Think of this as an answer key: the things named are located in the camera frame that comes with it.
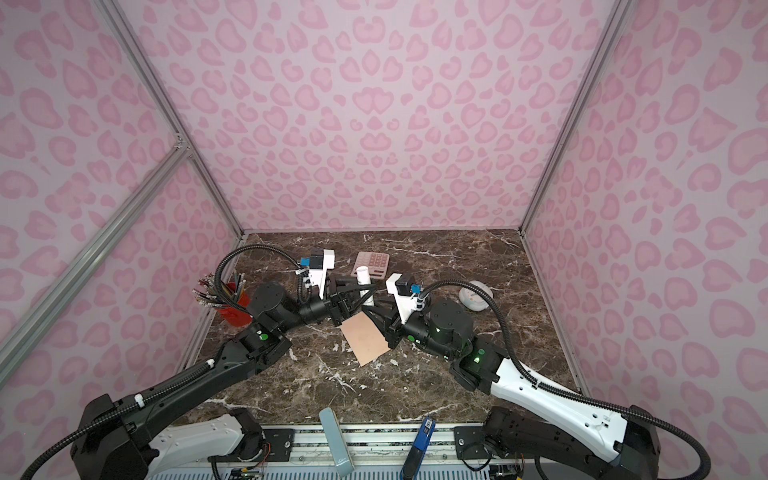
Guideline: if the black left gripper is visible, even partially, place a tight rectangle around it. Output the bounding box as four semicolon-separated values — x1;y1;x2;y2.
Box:
278;276;375;337

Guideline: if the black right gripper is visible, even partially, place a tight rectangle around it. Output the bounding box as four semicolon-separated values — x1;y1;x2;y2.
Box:
360;298;459;361

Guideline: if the white glue stick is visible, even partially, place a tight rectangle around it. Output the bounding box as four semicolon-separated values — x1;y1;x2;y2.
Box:
356;265;375;307

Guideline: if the beige envelope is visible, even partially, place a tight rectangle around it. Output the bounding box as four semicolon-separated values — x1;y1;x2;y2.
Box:
341;312;390;366

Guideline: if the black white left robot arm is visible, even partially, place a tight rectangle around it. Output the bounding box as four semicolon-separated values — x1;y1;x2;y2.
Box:
22;245;376;479

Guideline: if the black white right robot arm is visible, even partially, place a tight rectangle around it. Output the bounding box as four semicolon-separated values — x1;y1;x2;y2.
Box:
356;276;712;479

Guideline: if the pink calculator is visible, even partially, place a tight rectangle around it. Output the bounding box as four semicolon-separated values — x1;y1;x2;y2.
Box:
352;251;390;280

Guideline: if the white round clock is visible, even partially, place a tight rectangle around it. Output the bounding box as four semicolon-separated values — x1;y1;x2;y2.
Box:
458;280;493;312

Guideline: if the red pencil cup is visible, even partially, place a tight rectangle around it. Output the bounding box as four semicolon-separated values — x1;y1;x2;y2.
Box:
219;292;252;328

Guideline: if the blue utility knife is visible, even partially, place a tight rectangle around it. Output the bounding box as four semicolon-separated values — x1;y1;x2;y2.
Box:
400;416;436;480

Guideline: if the coloured pencils bundle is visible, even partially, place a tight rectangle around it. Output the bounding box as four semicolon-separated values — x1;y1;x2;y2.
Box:
192;273;245;309

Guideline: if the light blue stapler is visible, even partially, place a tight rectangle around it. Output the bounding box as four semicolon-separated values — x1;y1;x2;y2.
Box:
319;407;355;479

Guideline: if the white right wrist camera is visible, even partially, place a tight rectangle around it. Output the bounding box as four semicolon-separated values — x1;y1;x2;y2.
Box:
385;273;426;325

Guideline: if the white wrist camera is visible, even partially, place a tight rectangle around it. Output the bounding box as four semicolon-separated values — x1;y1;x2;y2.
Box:
385;273;426;325
297;249;335;299

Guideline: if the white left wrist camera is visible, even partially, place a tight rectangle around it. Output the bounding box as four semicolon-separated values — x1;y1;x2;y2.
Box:
297;249;335;299

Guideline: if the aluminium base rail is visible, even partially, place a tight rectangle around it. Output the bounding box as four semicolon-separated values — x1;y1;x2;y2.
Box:
110;419;637;480

